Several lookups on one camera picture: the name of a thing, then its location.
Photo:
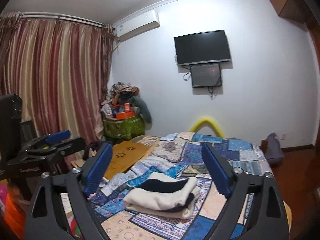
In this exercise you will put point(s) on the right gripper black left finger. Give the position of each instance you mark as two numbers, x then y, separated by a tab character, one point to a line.
46	216

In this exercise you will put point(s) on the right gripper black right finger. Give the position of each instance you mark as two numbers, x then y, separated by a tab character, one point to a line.
267	217

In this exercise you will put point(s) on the white and black knit sweater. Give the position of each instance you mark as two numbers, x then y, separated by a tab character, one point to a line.
161	195

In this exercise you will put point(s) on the blue patchwork bedspread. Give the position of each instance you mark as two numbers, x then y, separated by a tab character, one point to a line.
176	155

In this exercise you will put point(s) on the grey bag on floor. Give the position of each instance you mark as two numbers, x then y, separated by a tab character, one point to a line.
272	151

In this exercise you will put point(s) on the striped pink curtain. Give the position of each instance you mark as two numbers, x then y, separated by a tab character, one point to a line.
60	70

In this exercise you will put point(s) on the wooden lap desk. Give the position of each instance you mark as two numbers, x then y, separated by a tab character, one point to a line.
125	155

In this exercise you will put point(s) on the green storage basket with clutter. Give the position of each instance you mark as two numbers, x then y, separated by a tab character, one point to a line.
125	113

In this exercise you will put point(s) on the yellow foam arch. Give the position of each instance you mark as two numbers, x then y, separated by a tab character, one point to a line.
210	122

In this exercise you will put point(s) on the white air conditioner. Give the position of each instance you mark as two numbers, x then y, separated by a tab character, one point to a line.
132	27

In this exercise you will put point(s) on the brown wooden wardrobe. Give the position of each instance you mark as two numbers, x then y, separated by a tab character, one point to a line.
301	11

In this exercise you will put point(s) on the small dark wall monitor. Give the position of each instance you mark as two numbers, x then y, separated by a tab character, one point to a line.
206	75

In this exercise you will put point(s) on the black wall television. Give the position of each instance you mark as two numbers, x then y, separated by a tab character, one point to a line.
199	48

